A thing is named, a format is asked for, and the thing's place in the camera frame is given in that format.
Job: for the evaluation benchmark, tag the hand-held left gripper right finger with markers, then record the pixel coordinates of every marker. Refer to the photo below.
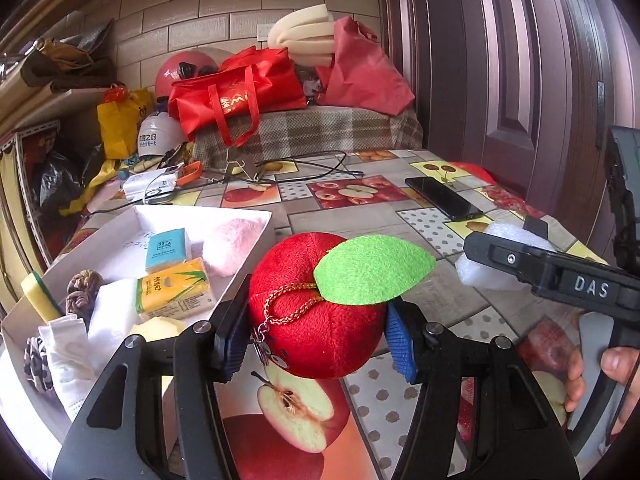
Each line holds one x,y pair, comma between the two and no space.
400,345

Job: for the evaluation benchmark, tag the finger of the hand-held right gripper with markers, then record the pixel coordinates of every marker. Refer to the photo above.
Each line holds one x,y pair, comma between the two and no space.
525,265
537,227

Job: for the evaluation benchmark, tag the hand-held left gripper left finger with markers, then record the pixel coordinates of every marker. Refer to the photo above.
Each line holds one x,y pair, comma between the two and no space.
232,355

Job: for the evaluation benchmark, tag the white foam block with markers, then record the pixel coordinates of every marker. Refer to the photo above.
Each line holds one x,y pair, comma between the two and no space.
480,280

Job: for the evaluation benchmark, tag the red plush apple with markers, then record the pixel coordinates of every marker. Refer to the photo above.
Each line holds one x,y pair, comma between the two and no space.
310,325

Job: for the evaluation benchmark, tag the pink fluffy towel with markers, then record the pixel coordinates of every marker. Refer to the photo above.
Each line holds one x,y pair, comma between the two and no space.
232,245

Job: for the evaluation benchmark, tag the teal tissue pack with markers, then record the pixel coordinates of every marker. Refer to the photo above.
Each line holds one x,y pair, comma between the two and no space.
167,250

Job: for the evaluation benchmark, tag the white cardboard box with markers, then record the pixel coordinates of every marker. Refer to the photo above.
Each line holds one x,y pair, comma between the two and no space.
125,225

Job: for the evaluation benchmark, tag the black spotted beige sock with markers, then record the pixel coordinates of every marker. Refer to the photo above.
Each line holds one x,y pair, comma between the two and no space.
39,365

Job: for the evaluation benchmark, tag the person's right hand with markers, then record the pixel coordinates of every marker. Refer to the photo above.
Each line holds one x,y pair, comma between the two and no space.
622,365

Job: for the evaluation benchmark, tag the fruit print tablecloth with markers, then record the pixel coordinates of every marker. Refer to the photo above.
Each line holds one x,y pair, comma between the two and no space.
380,400

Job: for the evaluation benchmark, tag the yellow tissue pack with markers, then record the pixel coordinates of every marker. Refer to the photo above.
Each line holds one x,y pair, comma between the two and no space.
175,290

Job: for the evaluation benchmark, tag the black smartphone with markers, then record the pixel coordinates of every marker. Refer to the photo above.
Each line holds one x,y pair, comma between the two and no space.
445,197

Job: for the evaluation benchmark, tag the white lace cloth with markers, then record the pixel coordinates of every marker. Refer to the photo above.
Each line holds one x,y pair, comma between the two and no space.
70,360

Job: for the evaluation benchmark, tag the dark purple door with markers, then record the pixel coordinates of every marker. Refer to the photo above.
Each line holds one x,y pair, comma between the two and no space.
500,60

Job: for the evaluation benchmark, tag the white power bank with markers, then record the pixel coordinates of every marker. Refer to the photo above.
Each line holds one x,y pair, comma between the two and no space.
147,185

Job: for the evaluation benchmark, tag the yellow green scouring sponge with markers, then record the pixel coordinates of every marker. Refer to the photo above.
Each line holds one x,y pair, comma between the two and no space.
40,297

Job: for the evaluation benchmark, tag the plaid cloth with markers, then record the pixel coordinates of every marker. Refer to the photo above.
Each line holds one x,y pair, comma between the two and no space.
325,130

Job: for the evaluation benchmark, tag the pink red fabric bag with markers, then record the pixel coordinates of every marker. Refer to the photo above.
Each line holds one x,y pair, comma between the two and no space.
365,75

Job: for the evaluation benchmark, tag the white helmet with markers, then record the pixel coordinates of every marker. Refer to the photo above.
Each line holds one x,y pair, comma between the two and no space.
157,135

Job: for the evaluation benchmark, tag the black plastic bag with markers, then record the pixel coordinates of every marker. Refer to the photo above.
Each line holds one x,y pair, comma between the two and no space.
60,180

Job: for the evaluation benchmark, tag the yellow gift bag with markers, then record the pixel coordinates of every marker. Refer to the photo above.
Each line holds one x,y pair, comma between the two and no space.
117,125

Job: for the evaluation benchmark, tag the red tote bag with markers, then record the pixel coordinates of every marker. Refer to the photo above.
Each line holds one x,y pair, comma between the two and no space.
235,90

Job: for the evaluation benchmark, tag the red helmet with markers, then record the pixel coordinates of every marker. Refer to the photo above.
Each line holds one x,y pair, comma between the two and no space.
172,72

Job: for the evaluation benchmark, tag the stack of cream foam strips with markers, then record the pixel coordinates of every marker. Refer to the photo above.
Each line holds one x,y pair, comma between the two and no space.
300,35

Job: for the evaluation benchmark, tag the brown folded bags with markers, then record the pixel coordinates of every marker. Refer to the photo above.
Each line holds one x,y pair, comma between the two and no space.
65,60

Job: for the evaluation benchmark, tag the white wall switch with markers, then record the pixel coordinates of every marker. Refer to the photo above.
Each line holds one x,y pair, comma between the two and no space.
264,32

